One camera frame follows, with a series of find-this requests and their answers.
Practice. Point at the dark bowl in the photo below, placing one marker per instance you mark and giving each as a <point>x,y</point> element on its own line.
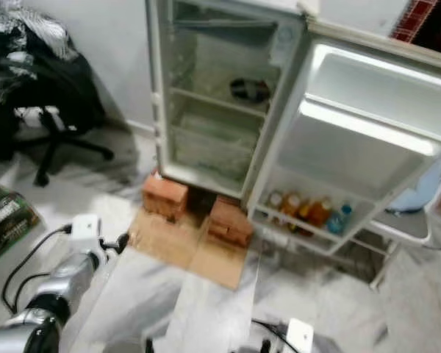
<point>250,90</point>

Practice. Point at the blue drink bottle blue cap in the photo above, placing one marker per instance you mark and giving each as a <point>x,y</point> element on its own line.
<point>339,219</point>

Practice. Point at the light blue rounded container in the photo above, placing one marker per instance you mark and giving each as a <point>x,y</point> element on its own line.
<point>415,195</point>

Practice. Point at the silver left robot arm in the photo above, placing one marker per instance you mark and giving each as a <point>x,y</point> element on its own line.
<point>66,283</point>

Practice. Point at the grey metal folding chair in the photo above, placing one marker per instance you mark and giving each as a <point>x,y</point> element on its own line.
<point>408,228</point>

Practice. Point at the silver fridge body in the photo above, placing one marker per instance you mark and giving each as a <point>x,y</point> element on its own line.
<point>213,125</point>

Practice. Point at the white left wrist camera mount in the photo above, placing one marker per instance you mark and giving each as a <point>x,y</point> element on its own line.
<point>86,230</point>

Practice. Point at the black office chair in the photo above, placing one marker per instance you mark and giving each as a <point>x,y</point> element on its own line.
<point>51,147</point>

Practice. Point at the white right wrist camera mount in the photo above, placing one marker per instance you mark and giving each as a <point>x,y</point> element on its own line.
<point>299,337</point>

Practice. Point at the silver fridge door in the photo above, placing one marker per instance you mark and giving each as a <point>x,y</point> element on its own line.
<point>367,125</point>

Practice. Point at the pile of dark striped clothes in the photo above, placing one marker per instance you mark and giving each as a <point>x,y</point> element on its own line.
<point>44,66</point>

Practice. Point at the orange drink bottle white cap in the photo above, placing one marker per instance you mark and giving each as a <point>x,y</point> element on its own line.
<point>317,213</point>

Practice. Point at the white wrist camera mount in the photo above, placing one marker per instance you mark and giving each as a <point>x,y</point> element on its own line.
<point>299,337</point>
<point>86,230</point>

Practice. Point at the flat brown cardboard sheet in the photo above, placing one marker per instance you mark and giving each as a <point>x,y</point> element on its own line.
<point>187,250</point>

